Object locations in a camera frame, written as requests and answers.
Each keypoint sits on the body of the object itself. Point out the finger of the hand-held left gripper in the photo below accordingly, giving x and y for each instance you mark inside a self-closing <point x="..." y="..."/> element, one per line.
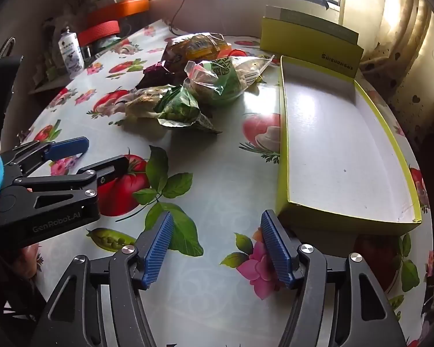
<point x="68" y="146"/>
<point x="108" y="171"/>

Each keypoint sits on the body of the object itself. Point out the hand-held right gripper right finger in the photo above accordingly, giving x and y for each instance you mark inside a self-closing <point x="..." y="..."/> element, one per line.
<point x="275" y="249"/>

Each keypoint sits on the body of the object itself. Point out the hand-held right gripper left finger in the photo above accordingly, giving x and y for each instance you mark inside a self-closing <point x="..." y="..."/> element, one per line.
<point x="159" y="249"/>

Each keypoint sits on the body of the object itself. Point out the cream snack packet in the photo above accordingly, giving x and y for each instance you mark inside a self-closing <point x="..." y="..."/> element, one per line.
<point x="144" y="103"/>

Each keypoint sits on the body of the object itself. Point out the green pea snack packet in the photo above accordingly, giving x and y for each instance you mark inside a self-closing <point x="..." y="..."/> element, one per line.
<point x="181" y="110"/>

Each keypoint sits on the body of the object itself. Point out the purple candy packet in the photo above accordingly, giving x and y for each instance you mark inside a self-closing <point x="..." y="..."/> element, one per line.
<point x="155" y="72"/>

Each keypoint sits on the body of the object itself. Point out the yellow-green cardboard box tray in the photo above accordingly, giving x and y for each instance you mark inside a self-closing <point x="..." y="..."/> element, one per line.
<point x="329" y="133"/>

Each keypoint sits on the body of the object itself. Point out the clear green-label peanut bag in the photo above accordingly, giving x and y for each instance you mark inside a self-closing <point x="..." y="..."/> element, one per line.
<point x="217" y="79"/>

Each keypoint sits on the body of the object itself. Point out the yellow snack bag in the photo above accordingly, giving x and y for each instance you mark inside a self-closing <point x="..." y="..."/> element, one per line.
<point x="199" y="45"/>

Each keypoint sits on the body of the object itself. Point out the person's left forearm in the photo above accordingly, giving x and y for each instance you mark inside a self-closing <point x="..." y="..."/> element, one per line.
<point x="11" y="314"/>

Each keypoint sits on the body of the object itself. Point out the person's left hand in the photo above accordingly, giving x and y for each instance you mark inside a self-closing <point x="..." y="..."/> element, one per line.
<point x="26" y="260"/>

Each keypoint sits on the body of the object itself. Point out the white plastic bottle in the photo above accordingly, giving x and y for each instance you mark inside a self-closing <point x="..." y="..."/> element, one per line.
<point x="71" y="52"/>

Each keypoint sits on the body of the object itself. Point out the red plastic basket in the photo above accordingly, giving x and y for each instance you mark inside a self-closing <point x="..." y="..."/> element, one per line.
<point x="99" y="32"/>

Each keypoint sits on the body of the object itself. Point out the orange plastic basket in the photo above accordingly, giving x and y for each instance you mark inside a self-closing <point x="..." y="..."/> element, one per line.
<point x="123" y="9"/>

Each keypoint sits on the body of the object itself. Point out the yellow-green cardboard box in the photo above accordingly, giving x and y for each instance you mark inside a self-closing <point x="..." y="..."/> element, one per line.
<point x="303" y="43"/>

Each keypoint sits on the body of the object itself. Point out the cream heart print curtain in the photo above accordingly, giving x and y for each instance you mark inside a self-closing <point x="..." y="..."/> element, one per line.
<point x="401" y="43"/>

